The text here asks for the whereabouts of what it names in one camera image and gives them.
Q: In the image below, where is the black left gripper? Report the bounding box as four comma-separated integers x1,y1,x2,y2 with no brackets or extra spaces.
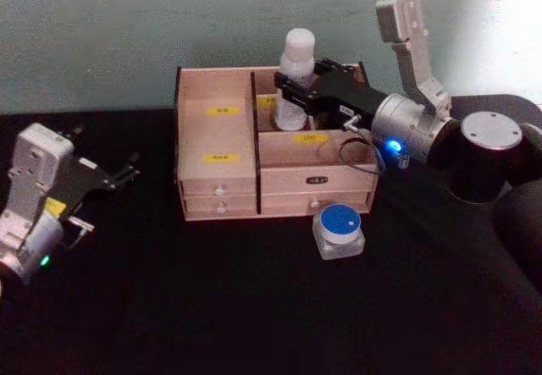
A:
45,124,142,223

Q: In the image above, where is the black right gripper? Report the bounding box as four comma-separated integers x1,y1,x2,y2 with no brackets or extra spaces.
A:
274,58,389,130

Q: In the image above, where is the white plastic bottle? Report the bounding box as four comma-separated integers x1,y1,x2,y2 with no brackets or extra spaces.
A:
274,27,317,132

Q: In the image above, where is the wide wooden drawer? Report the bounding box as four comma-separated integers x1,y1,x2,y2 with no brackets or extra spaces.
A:
259,190,374,217
259,164,379,197

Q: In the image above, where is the wooden desk organizer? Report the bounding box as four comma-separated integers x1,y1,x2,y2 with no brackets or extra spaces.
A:
174,62,380,224

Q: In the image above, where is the small wooden drawer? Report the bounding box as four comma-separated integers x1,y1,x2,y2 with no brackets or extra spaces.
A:
179,177,258,199
183,196,258,220

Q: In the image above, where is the glass jar with blue lid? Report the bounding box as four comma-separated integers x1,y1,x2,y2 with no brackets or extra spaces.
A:
311,203,367,262

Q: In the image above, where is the black table cloth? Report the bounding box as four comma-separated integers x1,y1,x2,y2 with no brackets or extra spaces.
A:
0,92,542,375

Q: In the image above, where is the thin dark gripper cable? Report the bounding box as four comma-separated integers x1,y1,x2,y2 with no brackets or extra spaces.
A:
337,113,385,174

